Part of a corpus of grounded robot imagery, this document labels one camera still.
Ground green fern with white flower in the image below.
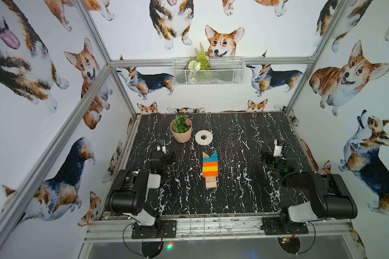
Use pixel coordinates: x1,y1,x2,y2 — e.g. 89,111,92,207
185,43,211,84

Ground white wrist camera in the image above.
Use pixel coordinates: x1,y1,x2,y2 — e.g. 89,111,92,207
155,144,168,154
273,139,285,157

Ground yellow rectangular block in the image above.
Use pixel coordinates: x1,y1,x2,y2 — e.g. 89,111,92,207
202,166,218,173

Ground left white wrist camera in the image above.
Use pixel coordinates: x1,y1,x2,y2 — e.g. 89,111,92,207
155,144,168,154

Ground blue rectangular block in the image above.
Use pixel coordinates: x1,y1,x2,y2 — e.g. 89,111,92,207
203,157,218,163

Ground white wire wall basket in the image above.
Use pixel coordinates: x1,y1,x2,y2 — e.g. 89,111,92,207
172,57,246,85

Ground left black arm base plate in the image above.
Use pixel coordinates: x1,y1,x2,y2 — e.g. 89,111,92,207
131,220,177,239

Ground orange rectangular block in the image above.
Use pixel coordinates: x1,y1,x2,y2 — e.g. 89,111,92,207
203,162,218,167
202,171,218,178

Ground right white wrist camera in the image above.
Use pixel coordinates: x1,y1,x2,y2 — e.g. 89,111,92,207
273,139,285,157

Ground terracotta pot with green plant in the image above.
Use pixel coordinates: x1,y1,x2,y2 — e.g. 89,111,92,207
170,115,192,143

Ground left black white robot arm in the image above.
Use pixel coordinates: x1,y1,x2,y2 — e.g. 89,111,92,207
104,151,176,229

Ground teal triangle block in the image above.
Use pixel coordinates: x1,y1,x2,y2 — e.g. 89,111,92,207
210,151,218,158

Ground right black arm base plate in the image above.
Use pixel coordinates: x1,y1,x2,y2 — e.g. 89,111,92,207
260,217,309,235

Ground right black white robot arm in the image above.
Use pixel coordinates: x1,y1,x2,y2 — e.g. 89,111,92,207
261,151,358,223

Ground white tape roll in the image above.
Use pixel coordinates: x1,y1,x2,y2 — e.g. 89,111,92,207
194,130,213,146

